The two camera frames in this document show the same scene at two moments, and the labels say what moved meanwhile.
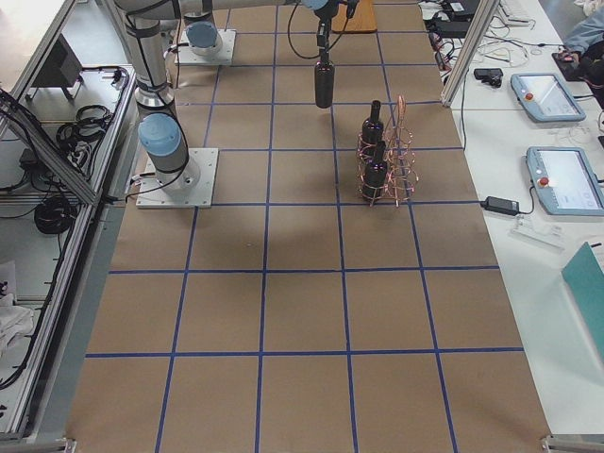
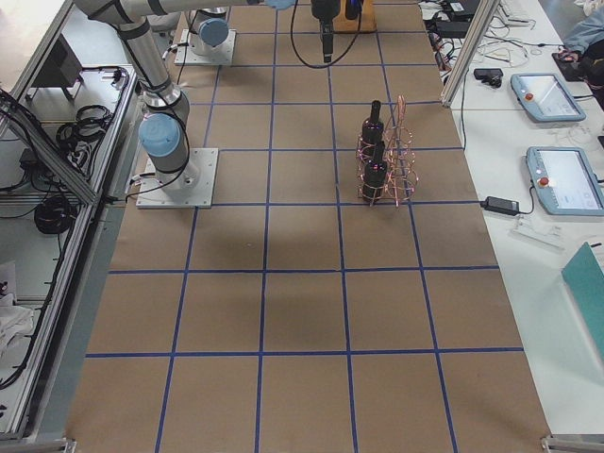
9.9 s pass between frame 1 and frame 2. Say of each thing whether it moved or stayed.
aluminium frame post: stayed
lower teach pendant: stayed
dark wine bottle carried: moved
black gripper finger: stayed
